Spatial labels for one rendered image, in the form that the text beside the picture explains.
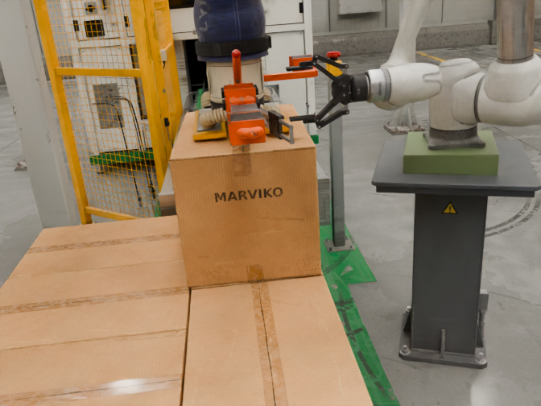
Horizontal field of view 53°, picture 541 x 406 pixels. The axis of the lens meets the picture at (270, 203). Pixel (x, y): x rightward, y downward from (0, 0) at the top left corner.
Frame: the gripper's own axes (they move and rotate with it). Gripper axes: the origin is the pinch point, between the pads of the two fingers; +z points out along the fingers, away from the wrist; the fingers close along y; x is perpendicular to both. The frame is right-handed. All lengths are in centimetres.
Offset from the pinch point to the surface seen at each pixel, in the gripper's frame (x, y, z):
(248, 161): -5.2, 16.1, 13.8
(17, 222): 206, 108, 165
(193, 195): -4.7, 24.3, 29.7
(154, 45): 185, -1, 54
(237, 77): 3.7, -5.2, 14.1
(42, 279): 11, 53, 82
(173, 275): 4, 53, 40
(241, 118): -36.3, -2.9, 15.6
